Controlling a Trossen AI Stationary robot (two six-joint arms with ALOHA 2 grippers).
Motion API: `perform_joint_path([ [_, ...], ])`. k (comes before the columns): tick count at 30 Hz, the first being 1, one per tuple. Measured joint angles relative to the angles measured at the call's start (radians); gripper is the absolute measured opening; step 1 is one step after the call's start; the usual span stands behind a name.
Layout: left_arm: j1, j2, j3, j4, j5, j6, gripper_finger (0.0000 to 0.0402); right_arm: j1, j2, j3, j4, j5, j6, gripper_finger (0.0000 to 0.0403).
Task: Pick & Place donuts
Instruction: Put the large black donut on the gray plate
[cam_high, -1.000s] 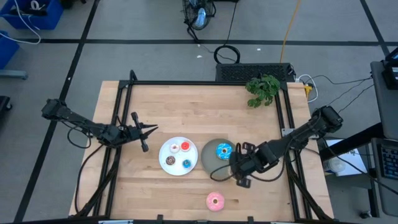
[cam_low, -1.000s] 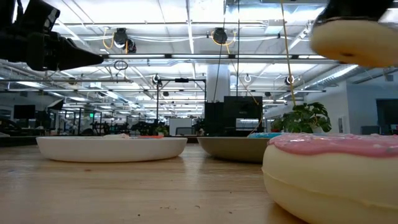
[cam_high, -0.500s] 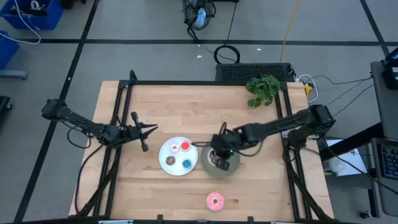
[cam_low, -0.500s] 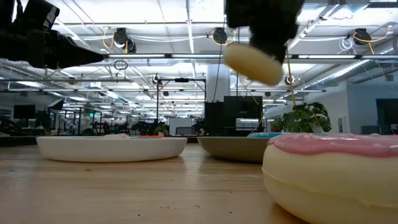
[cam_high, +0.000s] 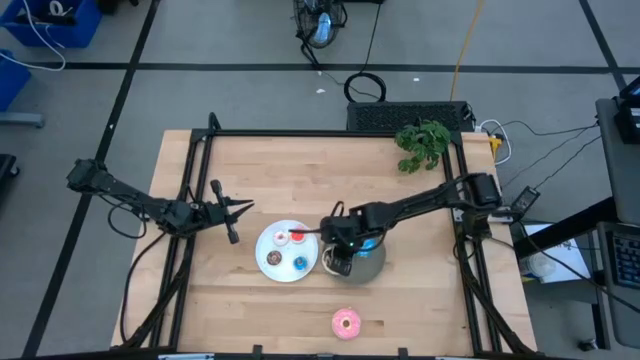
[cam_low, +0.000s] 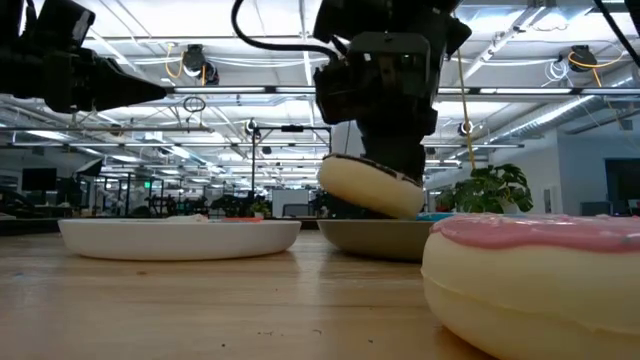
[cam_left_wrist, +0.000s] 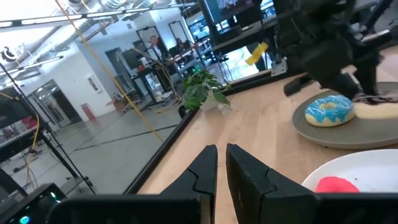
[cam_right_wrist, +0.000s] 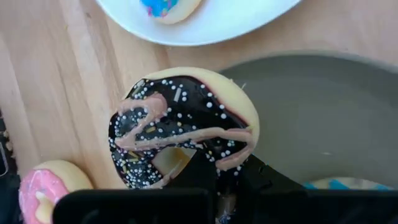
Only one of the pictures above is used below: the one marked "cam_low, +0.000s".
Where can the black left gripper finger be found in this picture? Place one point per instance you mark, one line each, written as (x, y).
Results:
(112, 107)
(130, 85)

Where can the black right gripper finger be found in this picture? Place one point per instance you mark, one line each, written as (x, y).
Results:
(410, 155)
(380, 145)

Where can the large chocolate iced donut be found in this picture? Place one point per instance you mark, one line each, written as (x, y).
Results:
(370, 190)

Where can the small white sprinkled donut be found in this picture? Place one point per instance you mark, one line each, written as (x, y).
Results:
(187, 218)

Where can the small red iced donut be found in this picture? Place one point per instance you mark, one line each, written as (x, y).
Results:
(242, 219)

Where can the large pink iced donut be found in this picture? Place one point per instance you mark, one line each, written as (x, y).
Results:
(525, 280)

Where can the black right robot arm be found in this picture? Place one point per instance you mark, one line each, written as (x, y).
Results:
(380, 15)

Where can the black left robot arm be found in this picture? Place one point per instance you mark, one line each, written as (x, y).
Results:
(10, 20)

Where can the black computer monitor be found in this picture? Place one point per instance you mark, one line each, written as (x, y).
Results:
(39, 179)

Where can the white partition board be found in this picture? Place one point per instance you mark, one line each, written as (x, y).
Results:
(290, 200)

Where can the white round plate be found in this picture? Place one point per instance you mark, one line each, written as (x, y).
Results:
(175, 240)

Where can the grey chair back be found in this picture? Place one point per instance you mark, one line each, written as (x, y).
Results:
(595, 209)

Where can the black metal gantry frame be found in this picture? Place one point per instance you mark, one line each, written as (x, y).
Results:
(292, 129)

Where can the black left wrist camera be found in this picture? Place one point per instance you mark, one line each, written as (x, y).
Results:
(65, 25)

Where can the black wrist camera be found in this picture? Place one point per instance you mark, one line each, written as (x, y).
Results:
(390, 60)
(65, 25)

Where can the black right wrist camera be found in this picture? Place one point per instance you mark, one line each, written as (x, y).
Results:
(390, 60)

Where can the dark wall screen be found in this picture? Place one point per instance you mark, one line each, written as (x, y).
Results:
(622, 182)

